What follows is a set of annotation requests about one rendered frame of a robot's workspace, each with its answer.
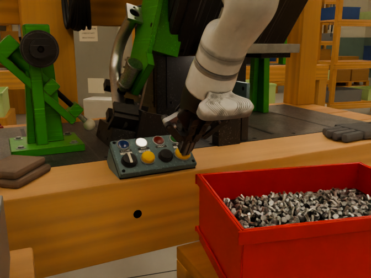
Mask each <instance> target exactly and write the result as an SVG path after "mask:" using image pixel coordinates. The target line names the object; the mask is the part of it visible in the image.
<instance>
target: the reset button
mask: <svg viewBox="0 0 371 278"><path fill-rule="evenodd" d="M141 159H142V160H143V161H144V162H145V163H152V162H153V161H154V160H155V155H154V154H153V153H152V152H150V151H145V152H144V153H143V154H142V156H141Z"/></svg>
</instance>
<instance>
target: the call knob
mask: <svg viewBox="0 0 371 278"><path fill-rule="evenodd" d="M122 161H123V163H124V164H125V165H127V166H134V165H135V164H136V162H137V157H136V155H134V154H132V153H126V154H124V155H123V158H122Z"/></svg>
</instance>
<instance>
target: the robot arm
mask: <svg viewBox="0 0 371 278"><path fill-rule="evenodd" d="M222 2H223V4H224V8H223V12H222V15H221V18H219V19H214V20H212V21H211V22H209V24H208V25H207V26H206V27H205V29H204V32H203V34H202V37H201V39H200V43H199V46H198V49H197V53H196V55H195V58H194V60H193V62H192V64H191V66H190V69H189V72H188V75H187V78H186V80H185V84H184V87H183V90H182V94H181V102H180V104H179V105H178V106H177V107H176V109H175V113H173V114H172V115H170V116H168V115H167V114H164V115H162V116H161V120H162V122H163V124H164V126H165V128H166V130H167V131H168V132H169V133H170V134H171V136H172V137H173V138H174V139H175V140H176V141H177V142H179V143H178V146H177V147H178V149H179V152H180V153H181V154H182V155H183V156H186V155H190V152H191V151H192V150H193V149H194V146H195V144H196V142H198V141H199V139H200V138H203V139H207V138H208V137H210V136H211V135H212V134H214V133H215V132H216V131H217V130H219V129H220V128H222V127H223V126H224V125H226V124H227V123H228V122H229V121H230V119H239V118H244V117H248V116H250V115H251V113H252V111H253V109H254V105H253V103H252V102H251V101H250V100H249V99H247V98H244V97H241V96H238V95H236V94H234V93H233V92H232V90H233V88H234V86H235V83H236V80H237V76H238V73H239V70H240V68H241V65H242V63H243V61H244V59H245V56H246V54H247V51H248V49H249V48H250V46H251V45H252V44H253V43H254V42H255V41H256V40H257V38H258V37H259V36H260V35H261V33H262V32H263V31H264V29H265V28H266V27H267V25H268V24H269V23H270V22H271V20H272V18H273V17H274V15H275V13H276V11H277V8H278V4H279V0H222ZM178 119H179V121H180V122H181V124H182V128H181V130H179V129H178V128H177V127H176V125H177V120H178ZM209 126H211V128H210V129H209V130H208V131H206V130H207V128H208V127H209Z"/></svg>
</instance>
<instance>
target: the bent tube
mask: <svg viewBox="0 0 371 278"><path fill-rule="evenodd" d="M125 7H126V17H125V19H124V21H123V23H122V25H121V27H120V29H119V31H118V34H117V36H116V38H115V41H114V45H113V49H112V54H111V58H110V66H109V77H110V88H111V94H112V105H113V102H114V101H116V102H120V103H125V101H124V95H121V94H119V93H118V92H117V88H118V86H117V84H116V83H117V81H118V79H119V78H120V76H121V63H122V59H123V54H124V50H125V46H126V43H127V41H128V39H129V36H130V35H131V33H132V31H133V29H134V27H135V25H136V23H138V24H141V25H142V24H143V18H142V9H141V7H138V6H135V5H132V4H129V3H126V5H125Z"/></svg>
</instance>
